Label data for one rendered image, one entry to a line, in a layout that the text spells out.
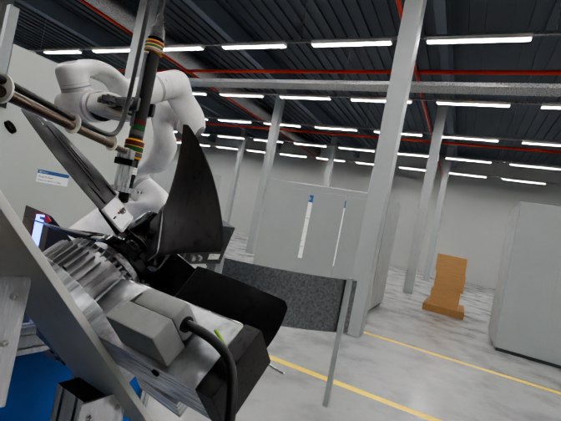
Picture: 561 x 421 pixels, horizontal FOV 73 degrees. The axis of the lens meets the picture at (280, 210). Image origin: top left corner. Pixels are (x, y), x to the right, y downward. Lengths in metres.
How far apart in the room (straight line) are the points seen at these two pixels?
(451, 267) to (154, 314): 8.33
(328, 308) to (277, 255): 4.56
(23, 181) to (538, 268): 6.27
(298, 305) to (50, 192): 1.84
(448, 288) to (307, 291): 6.17
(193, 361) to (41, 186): 2.40
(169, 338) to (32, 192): 2.37
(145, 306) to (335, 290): 2.40
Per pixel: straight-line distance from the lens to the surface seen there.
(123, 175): 0.94
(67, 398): 0.90
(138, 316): 0.59
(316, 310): 2.90
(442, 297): 8.81
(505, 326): 6.74
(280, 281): 2.78
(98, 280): 0.77
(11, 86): 0.56
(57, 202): 2.94
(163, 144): 1.56
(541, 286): 6.73
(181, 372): 0.58
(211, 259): 1.75
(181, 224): 0.71
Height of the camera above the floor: 1.31
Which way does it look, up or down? 1 degrees up
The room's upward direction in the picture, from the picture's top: 11 degrees clockwise
